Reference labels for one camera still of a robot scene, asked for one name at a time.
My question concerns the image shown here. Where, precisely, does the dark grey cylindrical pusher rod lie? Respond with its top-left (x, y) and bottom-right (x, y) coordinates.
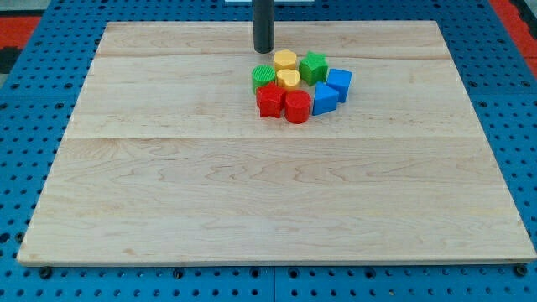
top-left (252, 0), bottom-right (274, 54)

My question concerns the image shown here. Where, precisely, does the yellow hexagon block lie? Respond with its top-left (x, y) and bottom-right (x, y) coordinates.
top-left (273, 49), bottom-right (297, 71)

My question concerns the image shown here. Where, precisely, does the green star block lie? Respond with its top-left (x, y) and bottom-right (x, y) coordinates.
top-left (299, 51), bottom-right (328, 86)

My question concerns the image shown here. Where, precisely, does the red star block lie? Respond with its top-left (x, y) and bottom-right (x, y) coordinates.
top-left (256, 82), bottom-right (287, 118)

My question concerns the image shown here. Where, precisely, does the green ribbed cylinder block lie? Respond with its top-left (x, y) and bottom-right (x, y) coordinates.
top-left (251, 65), bottom-right (276, 94)

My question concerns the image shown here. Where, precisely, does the yellow heart block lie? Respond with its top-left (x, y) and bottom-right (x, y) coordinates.
top-left (276, 69), bottom-right (300, 91)

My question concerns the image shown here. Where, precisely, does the red cylinder block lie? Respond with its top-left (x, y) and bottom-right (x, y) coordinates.
top-left (284, 90), bottom-right (311, 124)

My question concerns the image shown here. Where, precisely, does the blue cube block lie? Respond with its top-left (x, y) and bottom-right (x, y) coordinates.
top-left (326, 69), bottom-right (352, 103)

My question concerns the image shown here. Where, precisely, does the blue triangular prism block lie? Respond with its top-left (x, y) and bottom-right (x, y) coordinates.
top-left (312, 82), bottom-right (339, 116)

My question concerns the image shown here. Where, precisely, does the light wooden board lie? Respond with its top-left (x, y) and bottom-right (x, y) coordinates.
top-left (17, 21), bottom-right (536, 267)

